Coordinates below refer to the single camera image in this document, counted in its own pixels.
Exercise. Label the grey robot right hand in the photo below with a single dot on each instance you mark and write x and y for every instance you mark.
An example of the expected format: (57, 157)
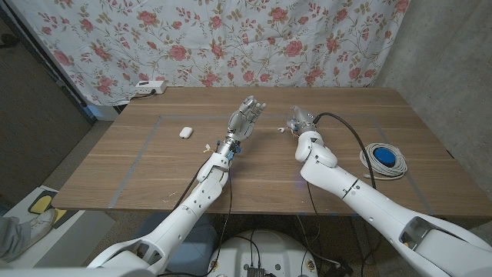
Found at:
(303, 119)

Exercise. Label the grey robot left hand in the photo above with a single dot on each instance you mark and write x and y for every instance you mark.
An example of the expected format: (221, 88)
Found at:
(244, 121)

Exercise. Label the white AirPods case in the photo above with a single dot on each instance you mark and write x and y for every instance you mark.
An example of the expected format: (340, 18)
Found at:
(186, 132)

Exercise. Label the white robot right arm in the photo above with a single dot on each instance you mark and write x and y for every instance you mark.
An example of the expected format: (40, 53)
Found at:
(369, 204)

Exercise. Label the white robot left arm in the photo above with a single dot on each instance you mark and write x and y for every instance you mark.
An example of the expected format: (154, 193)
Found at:
(184, 223)

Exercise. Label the floral rose backdrop cloth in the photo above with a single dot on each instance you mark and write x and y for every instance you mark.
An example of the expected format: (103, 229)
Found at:
(230, 42)

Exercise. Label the blue round pedal button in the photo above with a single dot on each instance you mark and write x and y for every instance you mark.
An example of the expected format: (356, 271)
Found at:
(384, 156)

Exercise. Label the white power strip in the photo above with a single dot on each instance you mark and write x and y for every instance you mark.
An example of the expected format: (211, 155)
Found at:
(150, 87)

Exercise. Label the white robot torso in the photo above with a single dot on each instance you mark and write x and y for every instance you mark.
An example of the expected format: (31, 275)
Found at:
(265, 254)

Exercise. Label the white storage box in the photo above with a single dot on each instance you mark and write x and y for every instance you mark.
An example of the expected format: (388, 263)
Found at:
(104, 112)

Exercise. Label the white floor board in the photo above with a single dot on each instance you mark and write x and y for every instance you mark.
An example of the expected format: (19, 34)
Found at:
(77, 238)

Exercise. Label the white shoe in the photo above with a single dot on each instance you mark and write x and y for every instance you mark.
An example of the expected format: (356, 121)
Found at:
(41, 227)

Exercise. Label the person's leg in grey trousers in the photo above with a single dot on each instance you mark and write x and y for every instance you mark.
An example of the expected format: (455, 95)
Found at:
(13, 236)

